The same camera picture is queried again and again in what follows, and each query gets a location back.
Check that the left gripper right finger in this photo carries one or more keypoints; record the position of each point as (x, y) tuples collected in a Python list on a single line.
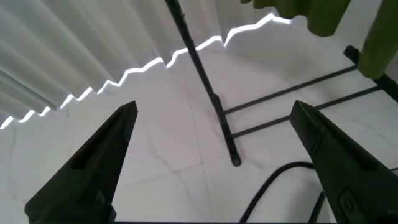
[(357, 174)]

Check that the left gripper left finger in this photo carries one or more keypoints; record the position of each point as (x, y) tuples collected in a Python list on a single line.
[(81, 180)]

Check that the green printed shirt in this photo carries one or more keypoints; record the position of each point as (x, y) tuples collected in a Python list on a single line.
[(326, 15)]

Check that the black clothes rack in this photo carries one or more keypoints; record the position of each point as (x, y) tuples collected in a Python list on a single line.
[(199, 65)]

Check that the white curtain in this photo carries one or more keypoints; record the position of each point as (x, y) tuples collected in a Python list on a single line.
[(77, 37)]

